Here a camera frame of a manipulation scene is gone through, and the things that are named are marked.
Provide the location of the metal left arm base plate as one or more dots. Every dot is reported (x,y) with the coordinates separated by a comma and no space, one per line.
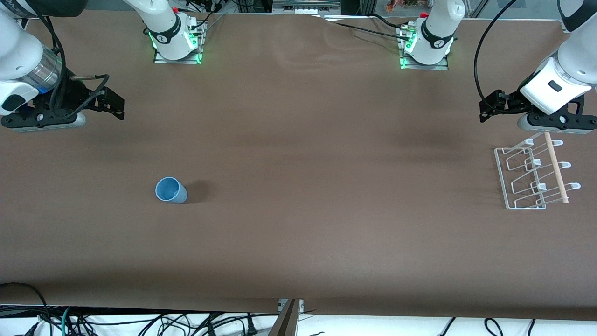
(422,66)

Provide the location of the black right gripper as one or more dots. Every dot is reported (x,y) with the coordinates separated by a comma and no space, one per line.
(77,94)

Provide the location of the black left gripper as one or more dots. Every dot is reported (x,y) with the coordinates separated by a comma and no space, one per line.
(511,101)

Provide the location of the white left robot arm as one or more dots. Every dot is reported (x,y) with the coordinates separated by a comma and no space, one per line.
(576,60)

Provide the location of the brown table cover sheet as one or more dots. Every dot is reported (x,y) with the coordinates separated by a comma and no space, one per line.
(298,210)

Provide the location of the wooden rack dowel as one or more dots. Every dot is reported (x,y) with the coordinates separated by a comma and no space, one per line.
(556,168)

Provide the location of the blue plastic cup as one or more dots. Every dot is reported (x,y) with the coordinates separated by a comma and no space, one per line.
(170,190)

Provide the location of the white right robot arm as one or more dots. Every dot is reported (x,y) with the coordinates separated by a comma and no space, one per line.
(14,51)

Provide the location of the aluminium frame post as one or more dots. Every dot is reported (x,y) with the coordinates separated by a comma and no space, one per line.
(288,319)

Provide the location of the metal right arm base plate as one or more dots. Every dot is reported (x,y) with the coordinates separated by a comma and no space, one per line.
(179,58)

